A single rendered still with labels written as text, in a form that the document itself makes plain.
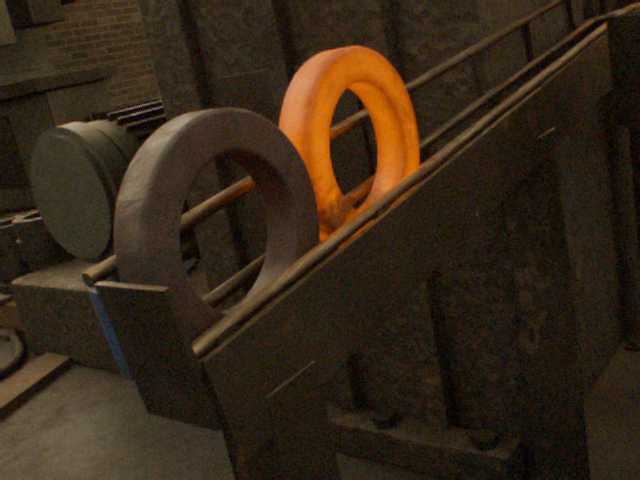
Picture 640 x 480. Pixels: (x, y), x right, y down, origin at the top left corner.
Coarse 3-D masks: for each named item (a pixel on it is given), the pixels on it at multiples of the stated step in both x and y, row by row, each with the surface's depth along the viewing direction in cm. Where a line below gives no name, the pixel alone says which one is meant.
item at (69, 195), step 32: (64, 128) 183; (96, 128) 185; (128, 128) 188; (32, 160) 193; (64, 160) 184; (96, 160) 179; (128, 160) 184; (64, 192) 189; (96, 192) 180; (64, 224) 194; (96, 224) 185; (96, 256) 190; (192, 256) 197; (32, 288) 208; (64, 288) 198; (32, 320) 215; (64, 320) 203; (96, 320) 192; (64, 352) 209; (96, 352) 198
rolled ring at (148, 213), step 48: (144, 144) 48; (192, 144) 48; (240, 144) 52; (288, 144) 56; (144, 192) 46; (288, 192) 56; (144, 240) 45; (288, 240) 57; (192, 288) 48; (288, 288) 56; (192, 336) 48
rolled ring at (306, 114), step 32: (320, 64) 61; (352, 64) 63; (384, 64) 67; (288, 96) 60; (320, 96) 59; (384, 96) 68; (288, 128) 59; (320, 128) 60; (384, 128) 71; (416, 128) 72; (320, 160) 60; (384, 160) 71; (416, 160) 72; (320, 192) 60; (384, 192) 70; (320, 224) 62
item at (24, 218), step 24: (24, 216) 230; (0, 240) 238; (24, 240) 223; (48, 240) 222; (0, 264) 240; (24, 264) 241; (48, 264) 225; (0, 288) 245; (0, 312) 249; (0, 336) 244
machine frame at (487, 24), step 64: (192, 0) 129; (256, 0) 117; (320, 0) 113; (384, 0) 105; (448, 0) 100; (512, 0) 107; (576, 0) 130; (192, 64) 131; (256, 64) 125; (512, 64) 108; (576, 128) 131; (192, 192) 147; (256, 192) 134; (576, 192) 131; (256, 256) 142; (448, 256) 115; (576, 256) 132; (448, 320) 119; (512, 320) 112; (576, 320) 132; (384, 384) 133; (448, 384) 122; (512, 384) 116; (384, 448) 130; (448, 448) 121; (512, 448) 117
